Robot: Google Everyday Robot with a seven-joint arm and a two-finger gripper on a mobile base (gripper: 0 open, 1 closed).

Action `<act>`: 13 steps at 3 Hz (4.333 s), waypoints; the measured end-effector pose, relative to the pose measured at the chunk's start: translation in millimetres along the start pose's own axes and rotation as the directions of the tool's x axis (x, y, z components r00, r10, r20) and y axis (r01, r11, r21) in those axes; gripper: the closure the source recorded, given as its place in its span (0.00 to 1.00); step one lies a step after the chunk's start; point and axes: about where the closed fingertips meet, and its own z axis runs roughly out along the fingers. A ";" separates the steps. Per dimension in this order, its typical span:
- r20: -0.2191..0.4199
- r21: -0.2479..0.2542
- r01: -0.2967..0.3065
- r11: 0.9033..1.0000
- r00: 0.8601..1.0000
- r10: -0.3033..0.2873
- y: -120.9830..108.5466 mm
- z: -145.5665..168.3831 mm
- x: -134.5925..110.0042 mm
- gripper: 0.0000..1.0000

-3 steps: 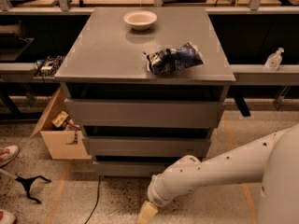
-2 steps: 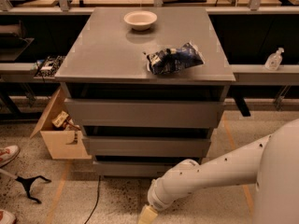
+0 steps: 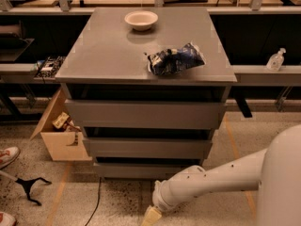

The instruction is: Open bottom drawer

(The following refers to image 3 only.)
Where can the grey drawer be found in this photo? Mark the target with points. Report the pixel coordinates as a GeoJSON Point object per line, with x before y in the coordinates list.
{"type": "Point", "coordinates": [136, 171]}
{"type": "Point", "coordinates": [157, 115]}
{"type": "Point", "coordinates": [147, 148]}

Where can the cardboard box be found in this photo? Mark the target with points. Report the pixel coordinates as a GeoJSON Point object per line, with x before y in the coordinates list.
{"type": "Point", "coordinates": [62, 144]}

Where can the hand sanitizer bottle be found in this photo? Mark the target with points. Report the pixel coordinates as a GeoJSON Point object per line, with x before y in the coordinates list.
{"type": "Point", "coordinates": [275, 61]}

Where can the small box in carton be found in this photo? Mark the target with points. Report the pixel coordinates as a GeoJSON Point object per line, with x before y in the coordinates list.
{"type": "Point", "coordinates": [60, 120]}

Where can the grey middle drawer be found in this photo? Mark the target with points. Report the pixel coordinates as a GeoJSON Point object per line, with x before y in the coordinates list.
{"type": "Point", "coordinates": [147, 148]}

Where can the upper white red sneaker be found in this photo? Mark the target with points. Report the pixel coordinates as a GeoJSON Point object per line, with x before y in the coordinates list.
{"type": "Point", "coordinates": [8, 155]}

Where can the white bowl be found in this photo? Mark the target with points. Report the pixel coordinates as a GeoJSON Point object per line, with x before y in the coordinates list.
{"type": "Point", "coordinates": [141, 20]}

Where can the lower white red sneaker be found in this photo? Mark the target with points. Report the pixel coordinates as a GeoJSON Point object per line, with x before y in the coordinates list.
{"type": "Point", "coordinates": [7, 219]}

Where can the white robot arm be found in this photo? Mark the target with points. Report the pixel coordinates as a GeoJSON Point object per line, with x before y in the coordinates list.
{"type": "Point", "coordinates": [274, 172]}

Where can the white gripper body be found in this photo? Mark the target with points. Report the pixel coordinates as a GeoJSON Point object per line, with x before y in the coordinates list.
{"type": "Point", "coordinates": [159, 199]}

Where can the grey workbench shelf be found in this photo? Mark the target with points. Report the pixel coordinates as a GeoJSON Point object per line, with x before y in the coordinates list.
{"type": "Point", "coordinates": [266, 74]}

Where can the grey top drawer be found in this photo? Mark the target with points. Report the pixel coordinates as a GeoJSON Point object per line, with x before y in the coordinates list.
{"type": "Point", "coordinates": [157, 115]}

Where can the black patterned notebook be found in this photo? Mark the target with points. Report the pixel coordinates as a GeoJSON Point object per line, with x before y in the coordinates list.
{"type": "Point", "coordinates": [49, 67]}

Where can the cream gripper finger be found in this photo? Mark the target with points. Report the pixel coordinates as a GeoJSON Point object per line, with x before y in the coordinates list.
{"type": "Point", "coordinates": [152, 215]}

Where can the grey drawer cabinet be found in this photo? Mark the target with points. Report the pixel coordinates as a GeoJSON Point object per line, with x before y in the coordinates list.
{"type": "Point", "coordinates": [150, 91]}

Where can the white red sneaker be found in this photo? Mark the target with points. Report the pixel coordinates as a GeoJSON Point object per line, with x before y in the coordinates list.
{"type": "Point", "coordinates": [8, 155]}
{"type": "Point", "coordinates": [7, 219]}

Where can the blue crumpled chip bag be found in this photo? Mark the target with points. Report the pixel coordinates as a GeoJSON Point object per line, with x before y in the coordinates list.
{"type": "Point", "coordinates": [170, 61]}

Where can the grey bottom drawer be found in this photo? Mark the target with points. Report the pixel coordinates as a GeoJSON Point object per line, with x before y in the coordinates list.
{"type": "Point", "coordinates": [136, 171]}

